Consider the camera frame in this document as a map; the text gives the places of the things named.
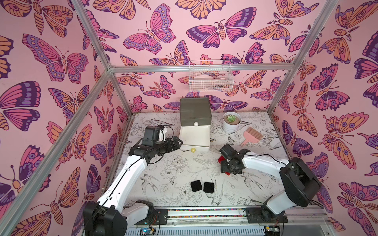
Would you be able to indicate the three-tier drawer cabinet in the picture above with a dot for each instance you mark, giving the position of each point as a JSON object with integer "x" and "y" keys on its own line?
{"x": 195, "y": 122}

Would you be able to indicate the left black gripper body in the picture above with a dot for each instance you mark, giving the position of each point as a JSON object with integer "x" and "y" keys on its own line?
{"x": 166, "y": 146}

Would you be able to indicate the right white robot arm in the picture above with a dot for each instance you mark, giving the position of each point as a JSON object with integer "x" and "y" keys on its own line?
{"x": 299, "y": 182}

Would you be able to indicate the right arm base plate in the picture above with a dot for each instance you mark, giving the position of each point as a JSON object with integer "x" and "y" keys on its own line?
{"x": 258, "y": 215}

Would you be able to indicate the white wire wall basket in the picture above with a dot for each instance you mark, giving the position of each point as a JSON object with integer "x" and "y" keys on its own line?
{"x": 204, "y": 78}

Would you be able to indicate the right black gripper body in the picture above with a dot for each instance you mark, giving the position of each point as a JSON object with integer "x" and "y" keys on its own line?
{"x": 227, "y": 164}

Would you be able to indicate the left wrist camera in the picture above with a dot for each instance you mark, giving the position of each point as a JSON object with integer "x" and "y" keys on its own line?
{"x": 162, "y": 133}

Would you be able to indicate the white pot with succulent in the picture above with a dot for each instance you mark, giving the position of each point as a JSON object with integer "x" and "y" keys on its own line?
{"x": 231, "y": 122}

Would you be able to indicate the pink comb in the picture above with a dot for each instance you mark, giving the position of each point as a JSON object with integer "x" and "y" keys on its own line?
{"x": 251, "y": 136}

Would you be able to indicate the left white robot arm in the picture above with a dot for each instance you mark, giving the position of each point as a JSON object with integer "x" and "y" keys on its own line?
{"x": 109, "y": 216}

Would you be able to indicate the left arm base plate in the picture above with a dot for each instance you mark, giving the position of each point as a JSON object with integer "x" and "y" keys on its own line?
{"x": 158, "y": 216}

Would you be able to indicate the black brooch box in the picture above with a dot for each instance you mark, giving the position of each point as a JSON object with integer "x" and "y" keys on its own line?
{"x": 196, "y": 186}
{"x": 209, "y": 187}

